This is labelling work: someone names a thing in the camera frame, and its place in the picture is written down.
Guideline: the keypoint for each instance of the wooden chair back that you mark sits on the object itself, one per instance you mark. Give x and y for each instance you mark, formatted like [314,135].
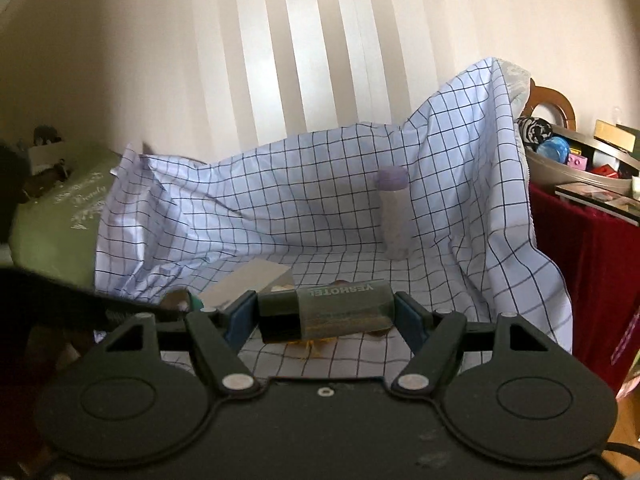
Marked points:
[547,97]

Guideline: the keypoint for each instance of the blue round container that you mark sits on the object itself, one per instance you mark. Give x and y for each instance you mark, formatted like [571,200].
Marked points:
[552,150]

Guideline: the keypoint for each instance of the blue checked white cloth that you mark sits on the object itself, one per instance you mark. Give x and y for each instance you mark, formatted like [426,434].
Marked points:
[300,200]

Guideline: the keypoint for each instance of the flat dark tray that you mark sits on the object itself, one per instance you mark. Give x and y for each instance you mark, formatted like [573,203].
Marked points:
[595,195]

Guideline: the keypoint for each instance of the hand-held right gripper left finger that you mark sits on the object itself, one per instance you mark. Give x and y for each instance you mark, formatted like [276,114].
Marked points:
[241,321]

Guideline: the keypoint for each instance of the white box with dark items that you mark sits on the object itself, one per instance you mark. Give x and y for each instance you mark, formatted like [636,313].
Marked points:
[47,152]

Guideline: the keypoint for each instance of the pink toy block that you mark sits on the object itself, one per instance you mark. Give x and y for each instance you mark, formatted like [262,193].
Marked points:
[577,161]

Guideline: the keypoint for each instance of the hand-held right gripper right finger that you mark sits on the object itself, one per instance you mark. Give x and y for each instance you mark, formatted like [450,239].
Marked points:
[410,322]

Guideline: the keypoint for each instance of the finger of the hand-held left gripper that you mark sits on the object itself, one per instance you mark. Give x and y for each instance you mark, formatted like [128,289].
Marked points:
[145,312]

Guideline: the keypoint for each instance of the dark red cloth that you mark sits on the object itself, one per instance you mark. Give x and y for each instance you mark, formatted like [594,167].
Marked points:
[590,285]

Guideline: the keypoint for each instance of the green printed bag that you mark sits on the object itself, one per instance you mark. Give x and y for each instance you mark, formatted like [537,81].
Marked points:
[60,220]

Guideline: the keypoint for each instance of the green tape roll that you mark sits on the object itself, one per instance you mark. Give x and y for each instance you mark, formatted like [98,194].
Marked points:
[194,303]

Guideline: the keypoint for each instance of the small dark labelled bottle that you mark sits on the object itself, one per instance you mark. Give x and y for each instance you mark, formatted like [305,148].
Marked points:
[330,310]

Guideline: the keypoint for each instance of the black and white striped item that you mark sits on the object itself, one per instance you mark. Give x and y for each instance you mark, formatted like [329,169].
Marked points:
[534,132]

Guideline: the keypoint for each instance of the grey plastic basin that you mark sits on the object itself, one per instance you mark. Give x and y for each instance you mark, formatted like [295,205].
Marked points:
[560,172]

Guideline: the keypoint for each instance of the purple lidded water bottle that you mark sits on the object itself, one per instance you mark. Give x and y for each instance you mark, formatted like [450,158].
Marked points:
[395,210]

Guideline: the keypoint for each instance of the white cardboard product box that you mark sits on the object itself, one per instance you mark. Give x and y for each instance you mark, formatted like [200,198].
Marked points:
[245,280]

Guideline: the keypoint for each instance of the white lace cloth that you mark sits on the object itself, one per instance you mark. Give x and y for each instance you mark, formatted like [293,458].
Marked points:
[515,80]

